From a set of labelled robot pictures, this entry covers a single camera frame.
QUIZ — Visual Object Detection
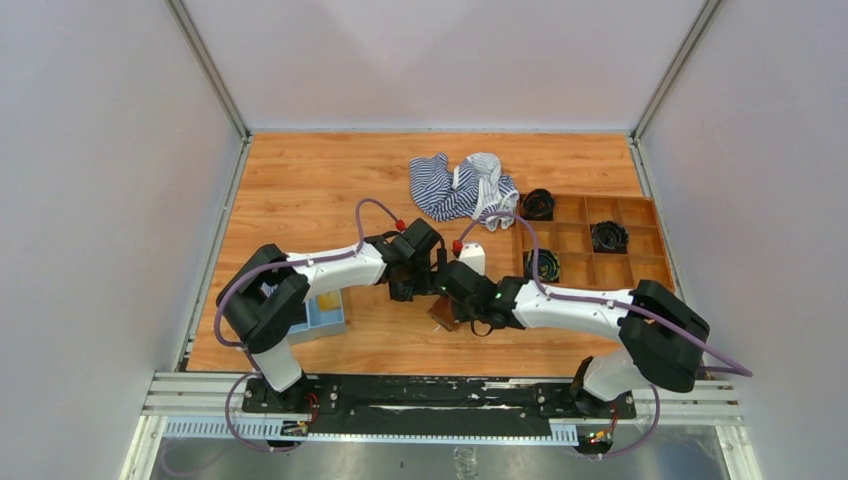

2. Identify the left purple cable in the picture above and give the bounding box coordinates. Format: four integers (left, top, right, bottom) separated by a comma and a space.
213, 197, 407, 454

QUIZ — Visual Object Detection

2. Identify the dark patterned coiled belt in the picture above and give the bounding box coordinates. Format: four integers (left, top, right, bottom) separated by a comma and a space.
523, 249, 562, 283

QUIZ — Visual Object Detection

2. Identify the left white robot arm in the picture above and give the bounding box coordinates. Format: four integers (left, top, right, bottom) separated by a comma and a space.
216, 219, 447, 413

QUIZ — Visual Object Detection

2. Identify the black coiled belt right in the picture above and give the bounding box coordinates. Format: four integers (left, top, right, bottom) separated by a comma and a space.
590, 221, 630, 254

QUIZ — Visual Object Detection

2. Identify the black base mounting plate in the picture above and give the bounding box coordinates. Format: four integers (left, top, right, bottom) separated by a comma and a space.
241, 374, 636, 437

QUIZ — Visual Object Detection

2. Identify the wooden compartment tray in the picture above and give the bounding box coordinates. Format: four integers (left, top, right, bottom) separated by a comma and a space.
514, 189, 675, 291

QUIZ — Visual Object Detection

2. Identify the brown leather card holder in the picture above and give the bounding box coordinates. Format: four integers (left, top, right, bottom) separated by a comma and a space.
427, 297, 460, 332

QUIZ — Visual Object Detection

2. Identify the black coiled belt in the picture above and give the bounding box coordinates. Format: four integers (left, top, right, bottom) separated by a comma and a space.
521, 188, 556, 221
590, 221, 630, 254

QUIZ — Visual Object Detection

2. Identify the blue plastic organizer box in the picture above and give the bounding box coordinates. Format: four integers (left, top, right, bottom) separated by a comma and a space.
252, 283, 347, 351

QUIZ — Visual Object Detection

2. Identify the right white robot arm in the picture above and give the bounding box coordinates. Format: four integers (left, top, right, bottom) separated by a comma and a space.
435, 261, 710, 418

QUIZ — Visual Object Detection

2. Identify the blue striped cloth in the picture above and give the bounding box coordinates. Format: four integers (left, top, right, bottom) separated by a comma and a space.
408, 152, 520, 231

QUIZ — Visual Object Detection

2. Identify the black coiled belt top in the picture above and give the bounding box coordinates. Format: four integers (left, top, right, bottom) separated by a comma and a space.
521, 188, 556, 221

